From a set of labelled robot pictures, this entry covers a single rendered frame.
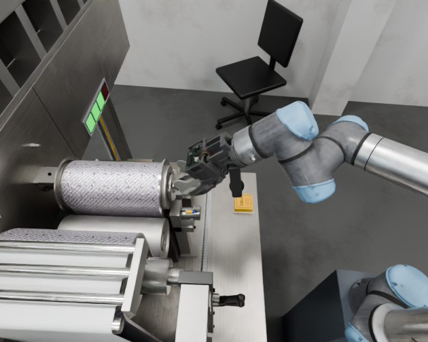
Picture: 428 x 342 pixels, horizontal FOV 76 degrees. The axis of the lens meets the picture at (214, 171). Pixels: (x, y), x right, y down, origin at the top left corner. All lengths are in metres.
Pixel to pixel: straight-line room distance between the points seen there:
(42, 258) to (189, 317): 0.24
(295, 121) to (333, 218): 1.80
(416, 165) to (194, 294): 0.44
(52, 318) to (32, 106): 0.52
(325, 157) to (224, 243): 0.58
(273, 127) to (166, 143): 2.09
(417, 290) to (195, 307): 0.62
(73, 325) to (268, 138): 0.42
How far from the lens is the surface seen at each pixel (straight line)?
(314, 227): 2.17
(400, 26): 2.97
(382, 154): 0.61
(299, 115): 0.50
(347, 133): 0.63
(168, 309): 0.97
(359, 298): 1.02
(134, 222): 0.72
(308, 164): 0.53
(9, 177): 0.75
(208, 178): 0.61
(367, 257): 2.22
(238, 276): 0.99
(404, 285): 0.88
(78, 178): 0.74
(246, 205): 1.07
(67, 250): 0.48
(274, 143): 0.52
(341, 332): 1.07
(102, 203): 0.73
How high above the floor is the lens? 1.85
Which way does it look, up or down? 53 degrees down
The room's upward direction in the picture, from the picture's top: straight up
